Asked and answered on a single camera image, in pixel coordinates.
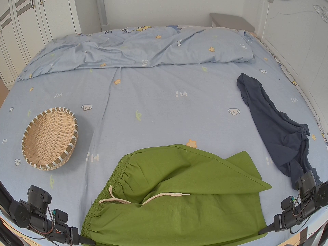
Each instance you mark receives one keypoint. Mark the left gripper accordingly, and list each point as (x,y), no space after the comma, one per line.
(68,236)

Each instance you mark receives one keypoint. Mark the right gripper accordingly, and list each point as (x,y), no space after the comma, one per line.
(284,220)

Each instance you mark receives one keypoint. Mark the green shorts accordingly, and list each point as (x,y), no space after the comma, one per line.
(179,188)

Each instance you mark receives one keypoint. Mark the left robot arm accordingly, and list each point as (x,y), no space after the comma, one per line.
(38,196)

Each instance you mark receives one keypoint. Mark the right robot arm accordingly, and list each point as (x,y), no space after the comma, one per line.
(307,186)

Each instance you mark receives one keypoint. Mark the dark blue garment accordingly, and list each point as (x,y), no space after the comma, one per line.
(269,124)

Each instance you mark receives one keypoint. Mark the round woven basket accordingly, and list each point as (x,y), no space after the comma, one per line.
(48,137)

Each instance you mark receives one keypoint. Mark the pale blue quilt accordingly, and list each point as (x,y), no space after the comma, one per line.
(102,50)

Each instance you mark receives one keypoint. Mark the grey bedside table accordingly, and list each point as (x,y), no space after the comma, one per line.
(230,22)

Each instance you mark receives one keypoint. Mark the white wardrobe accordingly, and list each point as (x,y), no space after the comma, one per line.
(38,22)

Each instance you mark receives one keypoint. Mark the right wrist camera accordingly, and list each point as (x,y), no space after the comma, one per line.
(288,202)

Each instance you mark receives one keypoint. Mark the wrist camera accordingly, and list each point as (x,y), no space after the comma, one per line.
(288,202)
(61,216)

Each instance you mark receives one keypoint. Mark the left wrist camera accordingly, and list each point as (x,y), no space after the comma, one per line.
(61,216)

